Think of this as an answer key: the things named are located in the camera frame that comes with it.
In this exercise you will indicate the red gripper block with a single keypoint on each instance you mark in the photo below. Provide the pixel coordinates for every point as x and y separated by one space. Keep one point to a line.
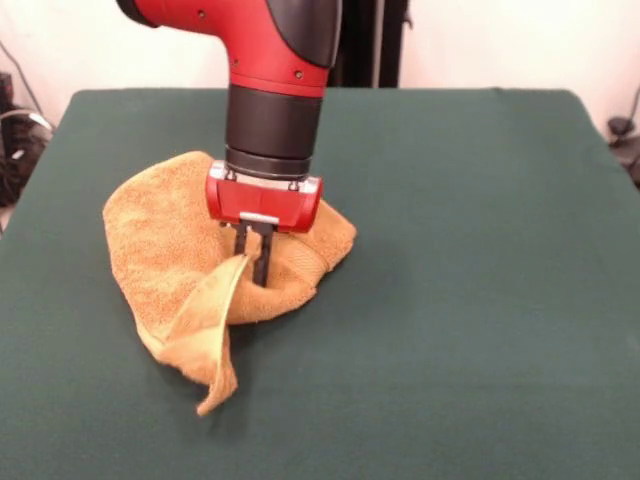
260 202

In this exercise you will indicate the tan terry towel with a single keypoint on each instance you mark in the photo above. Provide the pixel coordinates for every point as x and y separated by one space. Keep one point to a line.
160 240

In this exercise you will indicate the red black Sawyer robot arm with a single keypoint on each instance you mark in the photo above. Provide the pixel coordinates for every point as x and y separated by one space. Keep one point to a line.
270 50

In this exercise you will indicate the dark green table cloth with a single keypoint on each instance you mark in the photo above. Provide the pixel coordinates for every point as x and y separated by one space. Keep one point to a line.
450 200

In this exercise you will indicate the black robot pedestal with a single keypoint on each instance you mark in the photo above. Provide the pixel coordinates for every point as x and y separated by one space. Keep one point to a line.
370 45

